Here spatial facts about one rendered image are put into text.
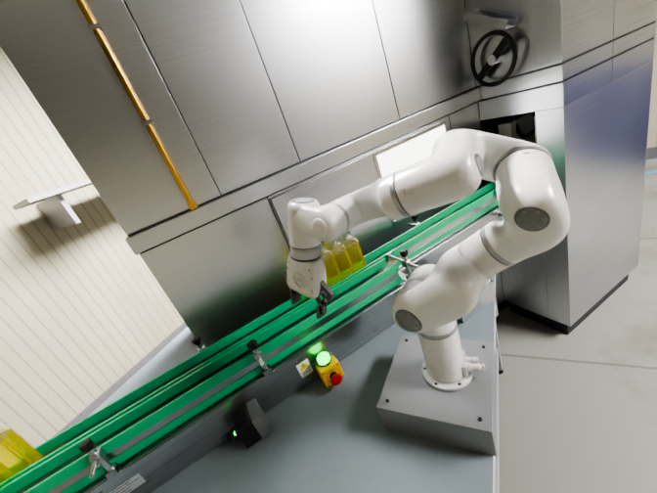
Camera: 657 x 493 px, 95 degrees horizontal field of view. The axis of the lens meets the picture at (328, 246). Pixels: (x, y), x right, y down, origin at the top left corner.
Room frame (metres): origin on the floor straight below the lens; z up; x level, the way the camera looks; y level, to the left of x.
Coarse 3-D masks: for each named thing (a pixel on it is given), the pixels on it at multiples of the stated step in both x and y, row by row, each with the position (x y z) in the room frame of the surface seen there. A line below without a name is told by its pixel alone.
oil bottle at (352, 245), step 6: (342, 240) 1.06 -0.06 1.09; (348, 240) 1.04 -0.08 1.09; (354, 240) 1.04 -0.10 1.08; (348, 246) 1.03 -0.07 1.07; (354, 246) 1.04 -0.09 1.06; (360, 246) 1.05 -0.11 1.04; (348, 252) 1.03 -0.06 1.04; (354, 252) 1.04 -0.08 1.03; (360, 252) 1.04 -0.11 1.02; (354, 258) 1.03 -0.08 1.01; (360, 258) 1.04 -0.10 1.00; (354, 264) 1.03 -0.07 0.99; (360, 264) 1.04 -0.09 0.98; (366, 264) 1.05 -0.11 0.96
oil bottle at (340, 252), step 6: (330, 246) 1.04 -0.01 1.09; (336, 246) 1.02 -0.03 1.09; (342, 246) 1.02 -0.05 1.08; (336, 252) 1.01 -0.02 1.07; (342, 252) 1.02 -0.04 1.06; (336, 258) 1.01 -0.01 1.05; (342, 258) 1.01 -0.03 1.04; (348, 258) 1.02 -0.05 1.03; (342, 264) 1.01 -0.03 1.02; (348, 264) 1.02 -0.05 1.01; (342, 270) 1.01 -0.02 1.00; (348, 270) 1.02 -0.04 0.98; (354, 270) 1.03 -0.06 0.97; (342, 276) 1.01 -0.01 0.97
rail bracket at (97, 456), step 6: (84, 444) 0.60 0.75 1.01; (90, 444) 0.61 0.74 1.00; (84, 450) 0.60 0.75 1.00; (90, 450) 0.60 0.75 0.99; (96, 450) 0.61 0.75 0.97; (102, 450) 0.62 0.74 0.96; (90, 456) 0.60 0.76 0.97; (96, 456) 0.60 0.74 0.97; (102, 456) 0.60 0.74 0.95; (90, 462) 0.59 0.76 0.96; (96, 462) 0.59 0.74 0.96; (102, 462) 0.60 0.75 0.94; (108, 462) 0.61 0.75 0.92; (96, 468) 0.57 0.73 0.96; (108, 468) 0.60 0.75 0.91; (114, 468) 0.61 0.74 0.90; (120, 468) 0.62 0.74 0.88; (90, 474) 0.55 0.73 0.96; (108, 474) 0.60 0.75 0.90; (114, 474) 0.60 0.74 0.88
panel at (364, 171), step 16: (432, 128) 1.38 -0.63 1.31; (400, 144) 1.32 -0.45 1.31; (368, 160) 1.26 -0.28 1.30; (320, 176) 1.20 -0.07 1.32; (336, 176) 1.21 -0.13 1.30; (352, 176) 1.23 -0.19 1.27; (368, 176) 1.25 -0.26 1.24; (288, 192) 1.14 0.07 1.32; (304, 192) 1.16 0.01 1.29; (320, 192) 1.18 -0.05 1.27; (336, 192) 1.20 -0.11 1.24; (352, 192) 1.22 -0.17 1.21; (368, 224) 1.23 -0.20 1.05; (384, 224) 1.26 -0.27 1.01; (288, 240) 1.11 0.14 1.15
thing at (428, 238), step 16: (464, 208) 1.21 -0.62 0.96; (480, 208) 1.24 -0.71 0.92; (448, 224) 1.17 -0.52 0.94; (464, 224) 1.20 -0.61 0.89; (416, 240) 1.11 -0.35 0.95; (432, 240) 1.14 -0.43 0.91; (384, 256) 1.06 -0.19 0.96; (400, 256) 1.08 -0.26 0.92; (304, 304) 0.93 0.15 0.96; (224, 352) 0.83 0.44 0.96; (144, 400) 0.75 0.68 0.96; (112, 416) 0.73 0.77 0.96; (64, 448) 0.68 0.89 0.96; (32, 464) 0.66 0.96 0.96
